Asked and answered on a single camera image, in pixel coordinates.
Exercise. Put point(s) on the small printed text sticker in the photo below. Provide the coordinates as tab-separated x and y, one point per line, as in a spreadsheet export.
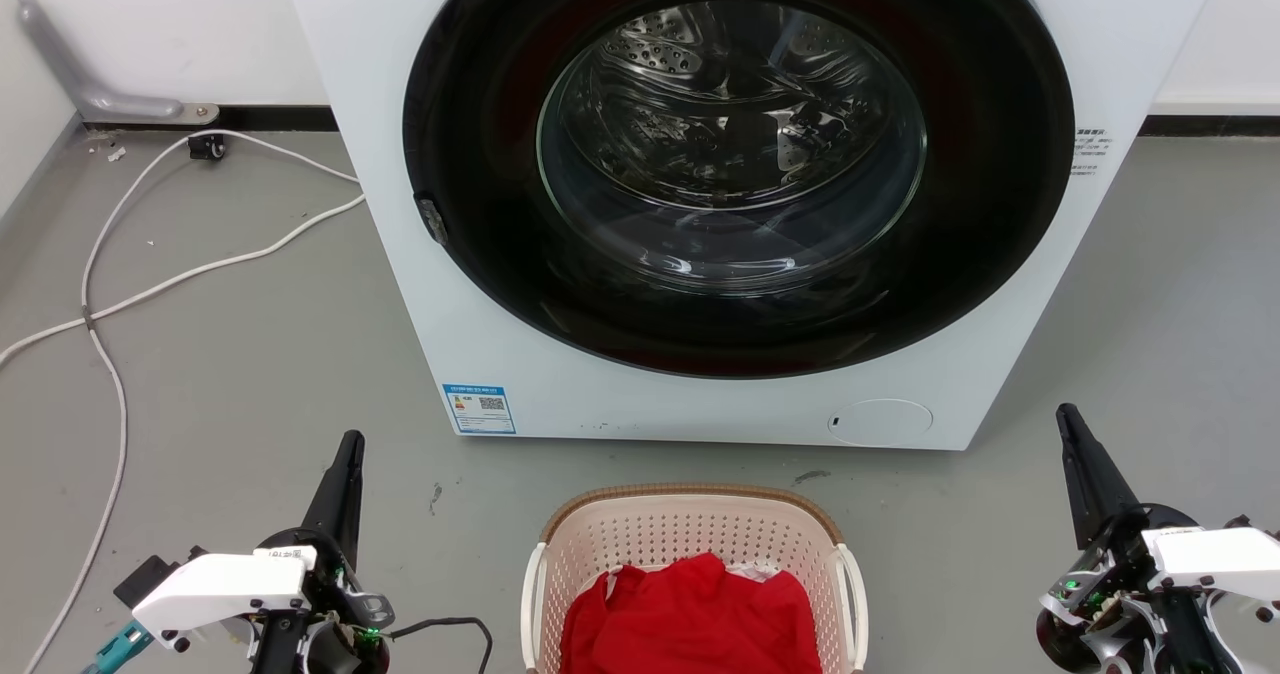
1088	152

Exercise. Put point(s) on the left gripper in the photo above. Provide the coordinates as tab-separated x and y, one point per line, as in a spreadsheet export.
230	586

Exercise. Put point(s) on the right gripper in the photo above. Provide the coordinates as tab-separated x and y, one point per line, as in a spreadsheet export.
1170	594

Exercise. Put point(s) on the blue energy label sticker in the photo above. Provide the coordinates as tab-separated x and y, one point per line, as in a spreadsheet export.
479	409

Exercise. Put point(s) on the white garment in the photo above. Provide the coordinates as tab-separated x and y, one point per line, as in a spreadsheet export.
752	573

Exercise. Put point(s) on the round white filter cover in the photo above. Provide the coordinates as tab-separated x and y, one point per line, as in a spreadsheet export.
880	422

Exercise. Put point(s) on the black round washer door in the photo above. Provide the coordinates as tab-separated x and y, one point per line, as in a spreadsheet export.
480	154

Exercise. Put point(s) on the grey wall pipe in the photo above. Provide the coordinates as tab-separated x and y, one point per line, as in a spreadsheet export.
60	59

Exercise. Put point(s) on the red garment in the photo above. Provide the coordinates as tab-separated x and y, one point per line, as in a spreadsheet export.
690	624

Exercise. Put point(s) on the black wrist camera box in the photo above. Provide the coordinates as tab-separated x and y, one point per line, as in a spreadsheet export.
150	572

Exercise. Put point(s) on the white front-load washing machine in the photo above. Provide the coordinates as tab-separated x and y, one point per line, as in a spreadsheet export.
1000	374

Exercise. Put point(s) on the beige plastic laundry basket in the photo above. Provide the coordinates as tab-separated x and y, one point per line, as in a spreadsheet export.
690	529

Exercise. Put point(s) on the small black caster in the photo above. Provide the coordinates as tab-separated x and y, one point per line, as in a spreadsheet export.
207	147

